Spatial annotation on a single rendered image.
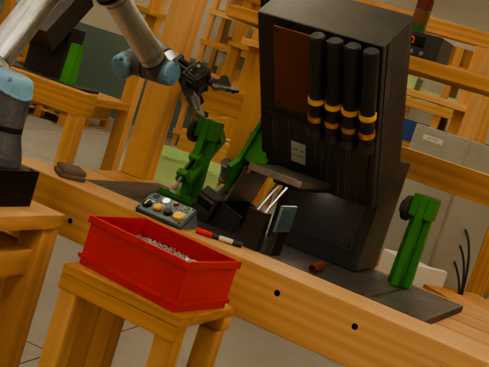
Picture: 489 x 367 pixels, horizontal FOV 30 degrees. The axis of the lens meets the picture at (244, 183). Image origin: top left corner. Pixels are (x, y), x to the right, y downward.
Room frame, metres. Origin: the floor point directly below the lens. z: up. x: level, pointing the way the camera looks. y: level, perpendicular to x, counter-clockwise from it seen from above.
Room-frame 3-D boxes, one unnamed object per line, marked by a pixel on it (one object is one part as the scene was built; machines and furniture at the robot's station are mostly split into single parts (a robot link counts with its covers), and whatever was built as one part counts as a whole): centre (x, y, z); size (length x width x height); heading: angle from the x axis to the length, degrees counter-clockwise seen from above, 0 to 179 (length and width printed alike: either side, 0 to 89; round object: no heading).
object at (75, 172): (2.66, 0.50, 0.91); 0.10 x 0.08 x 0.03; 25
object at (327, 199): (2.73, -0.28, 1.07); 0.30 x 0.18 x 0.34; 64
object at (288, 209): (2.47, -0.14, 0.97); 0.10 x 0.02 x 0.14; 154
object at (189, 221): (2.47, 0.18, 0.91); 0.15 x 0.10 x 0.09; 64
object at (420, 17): (2.87, -0.36, 1.67); 0.05 x 0.05 x 0.05
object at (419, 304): (2.65, -0.12, 0.89); 1.10 x 0.42 x 0.02; 64
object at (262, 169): (2.53, -0.15, 1.11); 0.39 x 0.16 x 0.03; 154
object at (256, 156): (2.63, -0.03, 1.17); 0.13 x 0.12 x 0.20; 64
